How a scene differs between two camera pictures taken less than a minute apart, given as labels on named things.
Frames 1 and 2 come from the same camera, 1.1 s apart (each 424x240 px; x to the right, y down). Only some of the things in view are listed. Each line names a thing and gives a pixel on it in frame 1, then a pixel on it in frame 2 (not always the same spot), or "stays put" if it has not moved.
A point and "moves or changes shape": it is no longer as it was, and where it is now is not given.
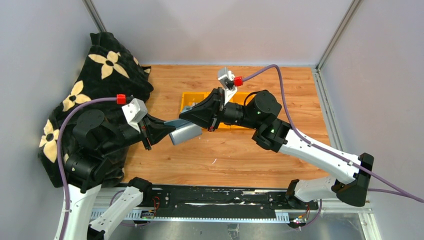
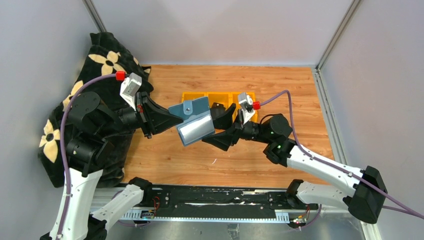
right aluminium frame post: [338, 34] stays put
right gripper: [209, 112] to [223, 140]
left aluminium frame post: [93, 12] stays put
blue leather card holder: [184, 130] moves or changes shape
